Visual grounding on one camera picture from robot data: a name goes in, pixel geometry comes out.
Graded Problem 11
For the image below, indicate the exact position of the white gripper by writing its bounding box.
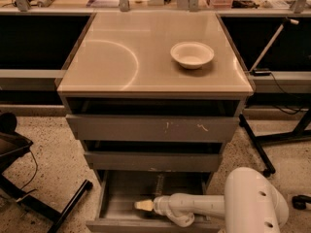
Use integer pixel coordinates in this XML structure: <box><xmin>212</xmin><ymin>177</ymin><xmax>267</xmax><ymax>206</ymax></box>
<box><xmin>134</xmin><ymin>193</ymin><xmax>194</xmax><ymax>227</ymax></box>

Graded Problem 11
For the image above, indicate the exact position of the clear plastic water bottle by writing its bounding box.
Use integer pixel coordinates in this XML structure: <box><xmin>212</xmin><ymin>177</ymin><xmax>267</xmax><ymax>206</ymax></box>
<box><xmin>155</xmin><ymin>174</ymin><xmax>165</xmax><ymax>197</ymax></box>

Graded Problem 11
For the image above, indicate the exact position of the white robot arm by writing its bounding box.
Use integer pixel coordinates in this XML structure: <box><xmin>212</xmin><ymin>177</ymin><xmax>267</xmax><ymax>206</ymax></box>
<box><xmin>134</xmin><ymin>167</ymin><xmax>289</xmax><ymax>233</ymax></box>

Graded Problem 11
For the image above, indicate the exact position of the grey bottom drawer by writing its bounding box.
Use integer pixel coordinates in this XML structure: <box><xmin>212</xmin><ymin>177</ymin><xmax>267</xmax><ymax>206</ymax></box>
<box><xmin>86</xmin><ymin>171</ymin><xmax>220</xmax><ymax>233</ymax></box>

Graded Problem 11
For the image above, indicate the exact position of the grey drawer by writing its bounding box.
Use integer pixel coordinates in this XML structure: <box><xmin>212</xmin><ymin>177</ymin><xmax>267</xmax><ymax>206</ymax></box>
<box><xmin>67</xmin><ymin>98</ymin><xmax>239</xmax><ymax>143</ymax></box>
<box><xmin>82</xmin><ymin>140</ymin><xmax>225</xmax><ymax>172</ymax></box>
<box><xmin>86</xmin><ymin>171</ymin><xmax>220</xmax><ymax>233</ymax></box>

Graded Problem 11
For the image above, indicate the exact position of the grey middle drawer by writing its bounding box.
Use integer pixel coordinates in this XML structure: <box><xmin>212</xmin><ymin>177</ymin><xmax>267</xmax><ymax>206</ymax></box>
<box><xmin>82</xmin><ymin>140</ymin><xmax>225</xmax><ymax>172</ymax></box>

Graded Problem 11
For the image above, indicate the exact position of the grey top drawer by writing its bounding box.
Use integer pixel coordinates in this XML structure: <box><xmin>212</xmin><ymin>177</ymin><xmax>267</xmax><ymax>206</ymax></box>
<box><xmin>67</xmin><ymin>98</ymin><xmax>239</xmax><ymax>143</ymax></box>

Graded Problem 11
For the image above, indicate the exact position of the grey drawer cabinet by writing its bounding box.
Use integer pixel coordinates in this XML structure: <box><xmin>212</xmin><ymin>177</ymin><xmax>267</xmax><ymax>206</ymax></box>
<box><xmin>53</xmin><ymin>11</ymin><xmax>257</xmax><ymax>180</ymax></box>

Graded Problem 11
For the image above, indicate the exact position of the black stand left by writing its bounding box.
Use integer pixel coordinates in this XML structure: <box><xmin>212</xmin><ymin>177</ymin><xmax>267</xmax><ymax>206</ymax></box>
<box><xmin>0</xmin><ymin>112</ymin><xmax>94</xmax><ymax>233</ymax></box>

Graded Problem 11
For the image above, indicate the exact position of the black stand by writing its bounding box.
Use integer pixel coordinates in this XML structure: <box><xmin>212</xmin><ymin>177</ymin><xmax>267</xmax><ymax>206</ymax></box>
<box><xmin>0</xmin><ymin>112</ymin><xmax>94</xmax><ymax>233</ymax></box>
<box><xmin>239</xmin><ymin>109</ymin><xmax>311</xmax><ymax>178</ymax></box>

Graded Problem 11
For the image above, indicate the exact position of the black caster wheel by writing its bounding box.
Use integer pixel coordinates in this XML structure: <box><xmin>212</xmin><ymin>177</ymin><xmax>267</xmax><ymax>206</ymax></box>
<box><xmin>292</xmin><ymin>195</ymin><xmax>311</xmax><ymax>210</ymax></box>

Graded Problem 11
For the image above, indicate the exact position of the white paper bowl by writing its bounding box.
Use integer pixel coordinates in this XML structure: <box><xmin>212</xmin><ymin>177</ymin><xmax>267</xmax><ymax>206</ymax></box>
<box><xmin>170</xmin><ymin>42</ymin><xmax>215</xmax><ymax>70</ymax></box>

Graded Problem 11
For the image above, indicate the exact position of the black stand right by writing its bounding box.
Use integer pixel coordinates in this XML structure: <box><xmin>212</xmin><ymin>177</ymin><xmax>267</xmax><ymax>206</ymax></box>
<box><xmin>239</xmin><ymin>109</ymin><xmax>311</xmax><ymax>178</ymax></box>

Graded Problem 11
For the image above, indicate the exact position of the white rod with black base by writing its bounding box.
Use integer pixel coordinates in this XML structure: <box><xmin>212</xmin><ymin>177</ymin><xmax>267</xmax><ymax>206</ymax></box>
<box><xmin>249</xmin><ymin>17</ymin><xmax>299</xmax><ymax>73</ymax></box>

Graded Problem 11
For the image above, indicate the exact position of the black cable on floor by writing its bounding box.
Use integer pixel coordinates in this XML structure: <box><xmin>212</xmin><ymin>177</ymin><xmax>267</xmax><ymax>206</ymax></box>
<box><xmin>16</xmin><ymin>150</ymin><xmax>39</xmax><ymax>203</ymax></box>

